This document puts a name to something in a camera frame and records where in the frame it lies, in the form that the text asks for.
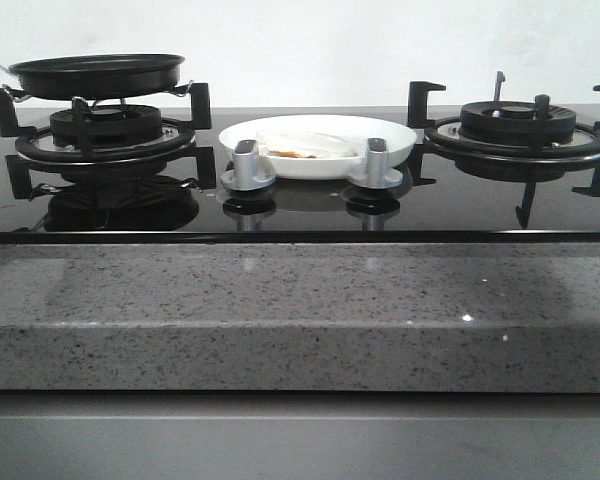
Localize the white ceramic plate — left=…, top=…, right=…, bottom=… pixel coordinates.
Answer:
left=219, top=114, right=417, bottom=180

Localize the fried egg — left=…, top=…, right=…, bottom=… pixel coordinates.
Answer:
left=256, top=130, right=358, bottom=159

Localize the black frying pan mint handle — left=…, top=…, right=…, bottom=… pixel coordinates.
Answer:
left=6, top=54, right=191, bottom=100

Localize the silver left stove knob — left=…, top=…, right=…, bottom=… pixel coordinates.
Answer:
left=221, top=140, right=276, bottom=192

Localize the silver stove knob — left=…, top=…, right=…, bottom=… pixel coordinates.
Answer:
left=221, top=140, right=276, bottom=192
left=347, top=137, right=403, bottom=190

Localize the silver right stove knob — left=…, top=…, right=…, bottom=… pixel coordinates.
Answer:
left=347, top=137, right=403, bottom=190

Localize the black glass cooktop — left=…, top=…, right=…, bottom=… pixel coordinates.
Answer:
left=0, top=109, right=600, bottom=244

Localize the black left gas burner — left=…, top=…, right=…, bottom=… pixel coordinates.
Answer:
left=50, top=105, right=163, bottom=148

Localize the black gas burner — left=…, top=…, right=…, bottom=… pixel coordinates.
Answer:
left=50, top=105, right=163, bottom=148
left=459, top=101, right=576, bottom=146

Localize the black right gas burner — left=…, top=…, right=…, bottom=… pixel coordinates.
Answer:
left=459, top=101, right=576, bottom=146

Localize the black pan support right burner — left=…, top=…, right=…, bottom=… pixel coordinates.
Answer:
left=407, top=70, right=600, bottom=169

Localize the black pan support burner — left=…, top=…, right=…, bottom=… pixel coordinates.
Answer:
left=407, top=70, right=600, bottom=169
left=0, top=82, right=212, bottom=166

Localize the black pan support left burner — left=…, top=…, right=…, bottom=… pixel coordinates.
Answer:
left=0, top=82, right=212, bottom=166

